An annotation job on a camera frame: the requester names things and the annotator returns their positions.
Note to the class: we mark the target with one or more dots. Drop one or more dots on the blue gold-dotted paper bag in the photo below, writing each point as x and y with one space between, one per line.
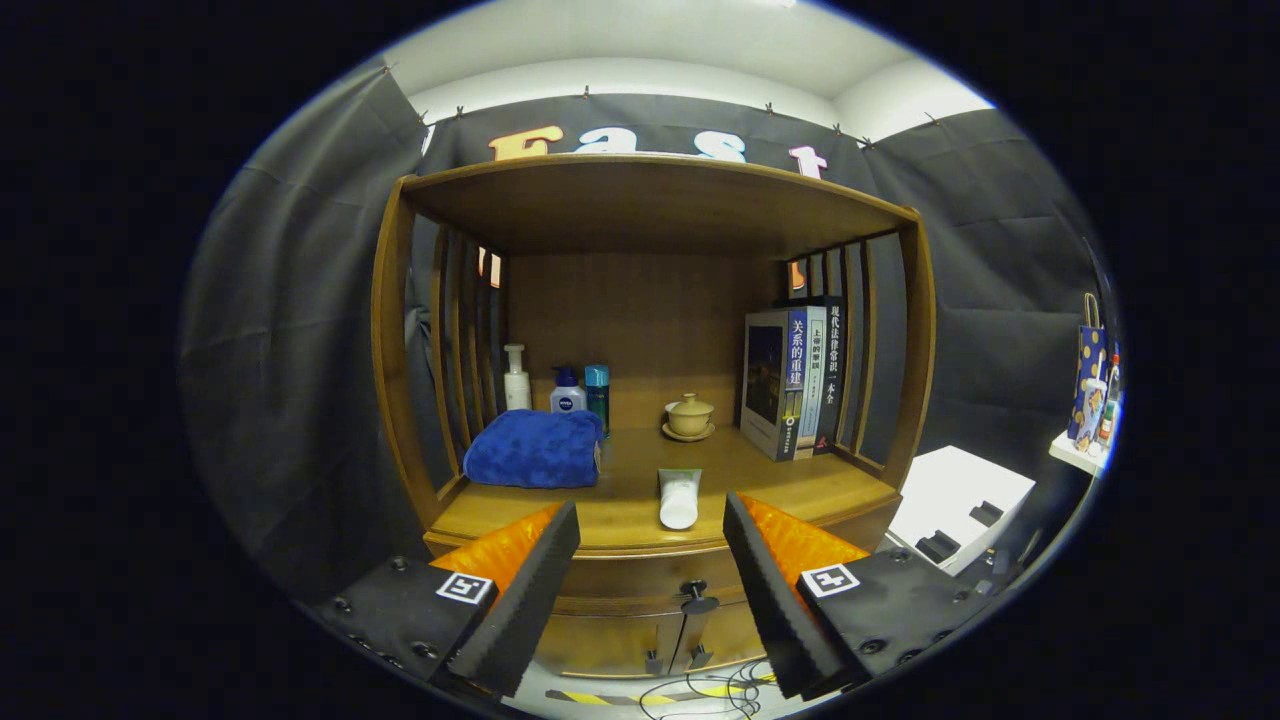
1090 350

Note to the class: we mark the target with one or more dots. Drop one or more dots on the white green cosmetic tube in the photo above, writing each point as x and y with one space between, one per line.
679 500

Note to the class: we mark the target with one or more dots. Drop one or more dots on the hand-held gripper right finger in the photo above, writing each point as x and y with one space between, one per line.
770 600

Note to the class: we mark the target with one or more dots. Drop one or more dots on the pale spine book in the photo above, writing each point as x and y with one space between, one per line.
814 390

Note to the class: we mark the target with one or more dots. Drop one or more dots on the white drawer unit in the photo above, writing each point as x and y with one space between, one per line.
950 480

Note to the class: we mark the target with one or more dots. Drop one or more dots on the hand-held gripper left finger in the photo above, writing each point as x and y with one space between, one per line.
530 600

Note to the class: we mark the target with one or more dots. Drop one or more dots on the wooden drawer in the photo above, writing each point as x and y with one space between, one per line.
640 580

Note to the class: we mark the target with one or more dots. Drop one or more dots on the black drawer knob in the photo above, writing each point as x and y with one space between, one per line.
698 603

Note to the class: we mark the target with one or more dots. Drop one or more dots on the small black holder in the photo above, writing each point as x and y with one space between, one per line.
938 547
986 514

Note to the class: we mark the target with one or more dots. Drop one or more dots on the beige lidded teacup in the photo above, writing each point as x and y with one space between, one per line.
690 415

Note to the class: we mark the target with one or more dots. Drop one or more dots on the teal cylindrical bottle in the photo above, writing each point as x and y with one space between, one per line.
598 395

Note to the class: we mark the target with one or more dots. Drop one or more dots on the white pump bottle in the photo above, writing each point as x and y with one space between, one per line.
517 390

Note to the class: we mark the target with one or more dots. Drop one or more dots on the yellow black floor tape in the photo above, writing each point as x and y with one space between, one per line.
580 696

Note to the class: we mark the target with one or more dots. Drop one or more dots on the white blue lotion bottle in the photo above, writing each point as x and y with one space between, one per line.
567 400

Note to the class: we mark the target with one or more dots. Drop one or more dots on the blue folded towel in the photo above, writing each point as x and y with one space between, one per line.
530 450

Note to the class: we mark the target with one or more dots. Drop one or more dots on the brown wooden cabinet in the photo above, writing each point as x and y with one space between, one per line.
650 200

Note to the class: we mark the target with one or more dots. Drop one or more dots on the blue spine book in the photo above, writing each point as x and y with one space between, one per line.
765 380

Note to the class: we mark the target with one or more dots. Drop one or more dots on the wooden countertop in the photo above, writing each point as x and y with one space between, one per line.
620 500

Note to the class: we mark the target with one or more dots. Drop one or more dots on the white round table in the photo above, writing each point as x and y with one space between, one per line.
1075 452

